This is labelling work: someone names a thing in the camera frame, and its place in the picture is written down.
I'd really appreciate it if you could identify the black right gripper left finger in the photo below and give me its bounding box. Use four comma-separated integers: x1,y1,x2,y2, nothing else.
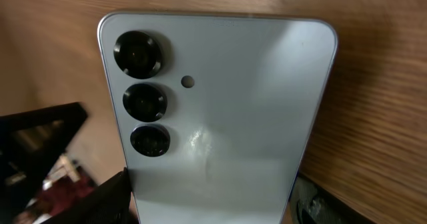
43,168,137,224

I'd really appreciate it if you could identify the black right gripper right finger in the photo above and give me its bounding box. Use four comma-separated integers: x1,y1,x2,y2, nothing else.
289,173,374,224

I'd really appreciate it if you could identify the light blue smartphone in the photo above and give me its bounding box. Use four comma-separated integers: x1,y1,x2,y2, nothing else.
97,11,338,223

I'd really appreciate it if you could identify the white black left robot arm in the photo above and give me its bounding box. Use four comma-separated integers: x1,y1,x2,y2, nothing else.
1,102,88,223

